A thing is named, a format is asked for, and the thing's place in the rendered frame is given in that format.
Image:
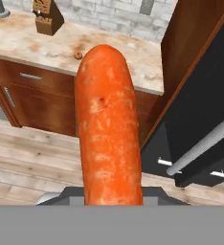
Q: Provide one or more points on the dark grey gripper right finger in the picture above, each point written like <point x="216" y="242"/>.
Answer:
<point x="155" y="196"/>

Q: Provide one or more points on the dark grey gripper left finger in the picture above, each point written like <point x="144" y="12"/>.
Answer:
<point x="73" y="196"/>

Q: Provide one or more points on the orange carrot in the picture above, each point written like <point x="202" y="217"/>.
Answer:
<point x="109" y="127"/>

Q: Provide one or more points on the black fridge door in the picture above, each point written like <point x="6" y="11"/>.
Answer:
<point x="200" y="105"/>

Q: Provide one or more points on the brown wooden fridge housing panel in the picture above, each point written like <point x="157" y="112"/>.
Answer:
<point x="190" y="41"/>

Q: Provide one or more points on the brown wooden cupboard door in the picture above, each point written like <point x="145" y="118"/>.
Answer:
<point x="47" y="108"/>
<point x="146" y="111"/>

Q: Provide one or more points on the brown wooden drawer front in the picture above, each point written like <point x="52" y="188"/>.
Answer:
<point x="56" y="81"/>

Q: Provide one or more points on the small brown round item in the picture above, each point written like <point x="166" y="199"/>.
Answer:
<point x="78" y="55"/>

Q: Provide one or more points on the brown wooden knife block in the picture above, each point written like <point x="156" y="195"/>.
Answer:
<point x="48" y="19"/>

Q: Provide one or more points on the grey wall socket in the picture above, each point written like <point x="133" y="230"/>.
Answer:
<point x="146" y="7"/>

